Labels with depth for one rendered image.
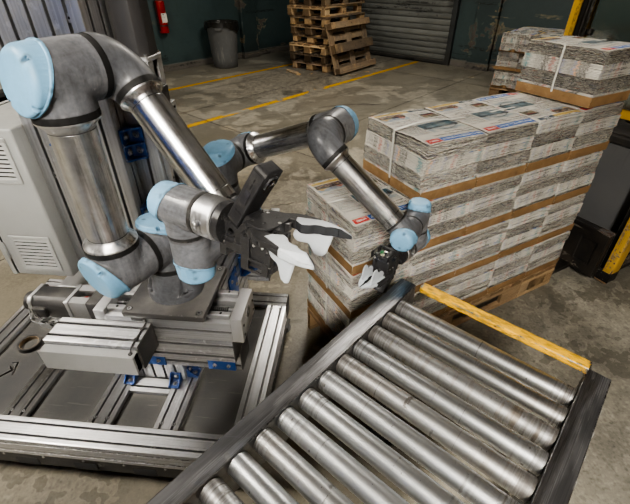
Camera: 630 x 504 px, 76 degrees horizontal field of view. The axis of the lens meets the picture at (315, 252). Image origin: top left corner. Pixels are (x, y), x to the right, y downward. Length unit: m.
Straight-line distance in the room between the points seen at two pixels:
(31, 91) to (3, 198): 0.63
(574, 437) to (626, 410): 1.29
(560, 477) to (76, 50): 1.14
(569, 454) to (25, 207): 1.44
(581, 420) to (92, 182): 1.10
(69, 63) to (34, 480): 1.56
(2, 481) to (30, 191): 1.16
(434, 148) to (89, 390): 1.59
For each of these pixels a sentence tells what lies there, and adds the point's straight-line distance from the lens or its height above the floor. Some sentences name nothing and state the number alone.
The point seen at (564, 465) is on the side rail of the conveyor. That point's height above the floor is 0.80.
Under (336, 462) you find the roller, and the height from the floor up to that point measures 0.80.
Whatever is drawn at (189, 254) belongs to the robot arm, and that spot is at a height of 1.14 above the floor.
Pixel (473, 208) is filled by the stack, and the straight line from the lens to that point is 1.84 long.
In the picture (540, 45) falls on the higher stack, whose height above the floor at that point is 1.27.
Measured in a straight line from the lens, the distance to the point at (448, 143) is 1.55.
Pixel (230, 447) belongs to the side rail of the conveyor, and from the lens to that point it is 0.89.
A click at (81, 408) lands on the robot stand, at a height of 0.21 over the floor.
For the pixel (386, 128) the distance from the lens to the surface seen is 1.67.
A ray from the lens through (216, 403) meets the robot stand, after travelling 1.68.
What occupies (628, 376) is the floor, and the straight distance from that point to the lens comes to 2.46.
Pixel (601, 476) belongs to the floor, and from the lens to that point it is 2.04.
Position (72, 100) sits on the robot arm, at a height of 1.37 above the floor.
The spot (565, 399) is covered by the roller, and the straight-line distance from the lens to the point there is 1.09.
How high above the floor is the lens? 1.56
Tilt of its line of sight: 35 degrees down
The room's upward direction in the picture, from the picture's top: straight up
